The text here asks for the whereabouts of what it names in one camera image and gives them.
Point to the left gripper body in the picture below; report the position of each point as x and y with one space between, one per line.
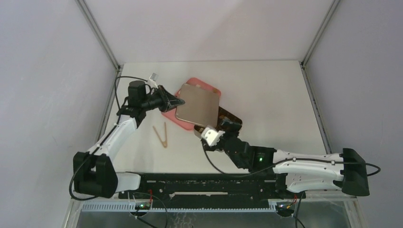
158 99

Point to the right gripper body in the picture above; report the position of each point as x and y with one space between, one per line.
234 130

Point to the gold chocolate box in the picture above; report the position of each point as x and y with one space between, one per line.
224 113

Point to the brown box lid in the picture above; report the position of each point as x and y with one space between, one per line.
201 106

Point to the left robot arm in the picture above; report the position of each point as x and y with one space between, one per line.
93 171

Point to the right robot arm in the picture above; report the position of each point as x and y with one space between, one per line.
344 171

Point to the pink plastic tray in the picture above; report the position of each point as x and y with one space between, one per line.
195 82

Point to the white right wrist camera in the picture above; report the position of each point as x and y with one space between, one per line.
211 136

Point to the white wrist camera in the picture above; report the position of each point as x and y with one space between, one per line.
211 136
152 80

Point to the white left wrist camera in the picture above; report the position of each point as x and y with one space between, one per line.
152 80

